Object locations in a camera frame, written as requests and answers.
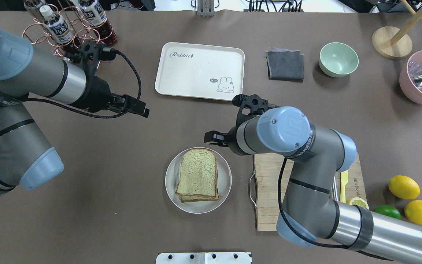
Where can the lemon half slice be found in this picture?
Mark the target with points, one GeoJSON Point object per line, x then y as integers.
{"type": "Point", "coordinates": [358, 202]}

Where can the yellow lemon far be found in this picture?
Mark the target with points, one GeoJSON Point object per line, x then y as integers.
{"type": "Point", "coordinates": [404, 187]}

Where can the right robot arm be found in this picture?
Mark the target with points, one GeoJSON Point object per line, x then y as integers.
{"type": "Point", "coordinates": [307, 215]}

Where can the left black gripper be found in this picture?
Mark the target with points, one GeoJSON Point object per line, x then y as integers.
{"type": "Point", "coordinates": [99, 94]}

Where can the tea bottle two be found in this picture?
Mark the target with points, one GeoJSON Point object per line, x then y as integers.
{"type": "Point", "coordinates": [97, 19]}

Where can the white round plate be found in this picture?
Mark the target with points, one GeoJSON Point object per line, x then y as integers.
{"type": "Point", "coordinates": [224, 185]}

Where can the copper wire bottle rack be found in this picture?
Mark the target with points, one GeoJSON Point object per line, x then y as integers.
{"type": "Point", "coordinates": [36, 33]}

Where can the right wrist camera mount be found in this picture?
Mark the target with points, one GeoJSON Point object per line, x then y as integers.
{"type": "Point", "coordinates": [250, 106]}

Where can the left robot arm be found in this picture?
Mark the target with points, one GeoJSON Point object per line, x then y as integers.
{"type": "Point", "coordinates": [28, 73]}

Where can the aluminium frame post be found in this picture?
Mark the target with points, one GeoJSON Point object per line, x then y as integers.
{"type": "Point", "coordinates": [205, 8]}

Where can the bread slice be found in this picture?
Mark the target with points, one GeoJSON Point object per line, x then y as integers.
{"type": "Point", "coordinates": [196, 161]}

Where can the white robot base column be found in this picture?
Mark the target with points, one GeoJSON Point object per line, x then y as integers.
{"type": "Point", "coordinates": [205, 258]}

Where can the bamboo cutting board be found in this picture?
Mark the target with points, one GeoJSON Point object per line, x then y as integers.
{"type": "Point", "coordinates": [267, 168]}

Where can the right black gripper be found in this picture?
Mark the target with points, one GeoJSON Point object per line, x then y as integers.
{"type": "Point", "coordinates": [232, 143]}

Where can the mint green bowl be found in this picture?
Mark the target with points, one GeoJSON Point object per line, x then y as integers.
{"type": "Point", "coordinates": [338, 59]}

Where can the yellow plastic knife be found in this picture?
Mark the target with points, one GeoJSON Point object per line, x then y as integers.
{"type": "Point", "coordinates": [344, 179]}

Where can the grey folded cloth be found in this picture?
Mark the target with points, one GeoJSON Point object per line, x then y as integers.
{"type": "Point", "coordinates": [285, 64]}

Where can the tea bottle three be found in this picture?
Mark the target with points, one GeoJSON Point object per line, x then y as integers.
{"type": "Point", "coordinates": [33, 7]}

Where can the cream rabbit tray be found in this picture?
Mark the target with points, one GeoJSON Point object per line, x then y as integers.
{"type": "Point", "coordinates": [200, 71]}

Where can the green lime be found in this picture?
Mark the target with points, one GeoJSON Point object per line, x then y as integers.
{"type": "Point", "coordinates": [388, 211]}

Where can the wooden mug tree stand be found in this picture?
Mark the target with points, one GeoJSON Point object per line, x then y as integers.
{"type": "Point", "coordinates": [394, 43]}

